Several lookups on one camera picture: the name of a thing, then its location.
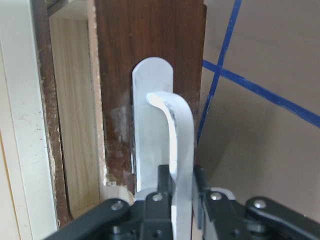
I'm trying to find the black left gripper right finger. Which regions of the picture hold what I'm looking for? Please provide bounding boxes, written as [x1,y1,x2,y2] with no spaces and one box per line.
[192,165,248,240]

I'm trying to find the cream plastic storage box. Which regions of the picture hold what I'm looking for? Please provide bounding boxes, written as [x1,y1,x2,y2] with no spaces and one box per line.
[0,0,58,240]

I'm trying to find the white drawer handle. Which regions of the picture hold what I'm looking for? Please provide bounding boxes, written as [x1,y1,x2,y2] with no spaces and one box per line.
[132,57,195,240]

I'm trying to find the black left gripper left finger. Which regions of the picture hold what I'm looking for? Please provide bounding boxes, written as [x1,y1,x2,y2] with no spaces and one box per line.
[139,165,174,240]

